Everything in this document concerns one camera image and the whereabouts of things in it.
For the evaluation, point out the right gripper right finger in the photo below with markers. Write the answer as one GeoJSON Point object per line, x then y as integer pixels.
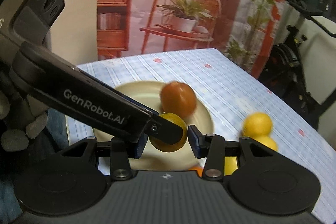
{"type": "Point", "coordinates": [214, 148]}

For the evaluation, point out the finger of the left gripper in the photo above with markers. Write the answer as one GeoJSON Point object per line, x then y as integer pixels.
{"type": "Point", "coordinates": [141, 105]}
{"type": "Point", "coordinates": [168, 131]}

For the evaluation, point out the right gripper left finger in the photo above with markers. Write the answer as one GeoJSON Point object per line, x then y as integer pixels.
{"type": "Point", "coordinates": [120, 153]}

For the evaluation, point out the yellow-orange citrus fruit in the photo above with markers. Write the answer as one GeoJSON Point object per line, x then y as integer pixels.
{"type": "Point", "coordinates": [164, 147]}

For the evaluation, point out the yellow-green round fruit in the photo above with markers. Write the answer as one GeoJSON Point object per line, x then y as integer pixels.
{"type": "Point", "coordinates": [230, 165]}

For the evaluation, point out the small orange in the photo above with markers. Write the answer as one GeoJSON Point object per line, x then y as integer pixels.
{"type": "Point", "coordinates": [198, 169]}

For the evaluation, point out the red apple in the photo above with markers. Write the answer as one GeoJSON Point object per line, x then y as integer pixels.
{"type": "Point", "coordinates": [178, 98]}

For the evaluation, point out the yellow lemon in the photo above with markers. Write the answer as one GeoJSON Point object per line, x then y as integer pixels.
{"type": "Point", "coordinates": [267, 141]}
{"type": "Point", "coordinates": [257, 124]}

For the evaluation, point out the gloved left hand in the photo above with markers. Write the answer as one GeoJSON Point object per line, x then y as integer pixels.
{"type": "Point", "coordinates": [22, 119]}

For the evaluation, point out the blue plaid tablecloth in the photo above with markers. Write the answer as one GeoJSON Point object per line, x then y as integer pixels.
{"type": "Point", "coordinates": [230, 94]}

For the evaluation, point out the printed room backdrop cloth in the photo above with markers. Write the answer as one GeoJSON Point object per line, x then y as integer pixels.
{"type": "Point", "coordinates": [242, 30]}

